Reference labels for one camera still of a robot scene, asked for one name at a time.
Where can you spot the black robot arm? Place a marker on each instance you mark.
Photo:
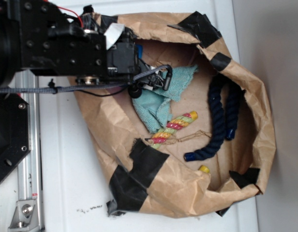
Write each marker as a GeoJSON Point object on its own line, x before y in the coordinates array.
{"type": "Point", "coordinates": [10, 57]}

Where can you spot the teal terry cloth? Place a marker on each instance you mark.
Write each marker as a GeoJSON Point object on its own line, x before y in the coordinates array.
{"type": "Point", "coordinates": [153, 106]}

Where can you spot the blue rectangular block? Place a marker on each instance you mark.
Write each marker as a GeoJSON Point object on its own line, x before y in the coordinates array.
{"type": "Point", "coordinates": [140, 50]}

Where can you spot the white plastic bin lid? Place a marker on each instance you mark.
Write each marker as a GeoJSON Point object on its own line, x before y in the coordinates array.
{"type": "Point", "coordinates": [63, 172]}

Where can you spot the aluminium extrusion rail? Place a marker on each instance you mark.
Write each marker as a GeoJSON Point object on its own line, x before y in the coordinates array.
{"type": "Point", "coordinates": [29, 210]}

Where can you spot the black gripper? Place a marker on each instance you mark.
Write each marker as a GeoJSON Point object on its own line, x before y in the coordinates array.
{"type": "Point", "coordinates": [106, 55]}

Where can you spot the black octagonal mount plate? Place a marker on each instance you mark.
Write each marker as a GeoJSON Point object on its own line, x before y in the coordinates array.
{"type": "Point", "coordinates": [14, 132]}

